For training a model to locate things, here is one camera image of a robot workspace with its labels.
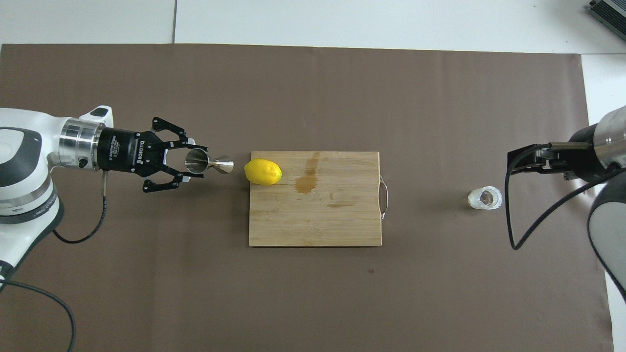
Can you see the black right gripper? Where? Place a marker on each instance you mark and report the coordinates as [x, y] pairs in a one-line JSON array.
[[584, 161]]

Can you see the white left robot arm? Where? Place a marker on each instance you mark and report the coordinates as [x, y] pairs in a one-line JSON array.
[[24, 156]]

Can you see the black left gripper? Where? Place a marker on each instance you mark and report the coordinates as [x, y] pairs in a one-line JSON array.
[[127, 151]]

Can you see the grey ribbed device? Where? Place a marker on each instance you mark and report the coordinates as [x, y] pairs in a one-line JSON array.
[[611, 12]]

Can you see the brown paper table mat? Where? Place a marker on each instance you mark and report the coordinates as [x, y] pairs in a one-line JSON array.
[[313, 98]]

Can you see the yellow lemon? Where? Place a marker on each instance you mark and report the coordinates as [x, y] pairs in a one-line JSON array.
[[263, 172]]

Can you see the steel double jigger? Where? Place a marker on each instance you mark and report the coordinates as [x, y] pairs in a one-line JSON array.
[[222, 164]]

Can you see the wooden cutting board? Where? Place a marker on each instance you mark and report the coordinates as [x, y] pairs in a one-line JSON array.
[[318, 215]]

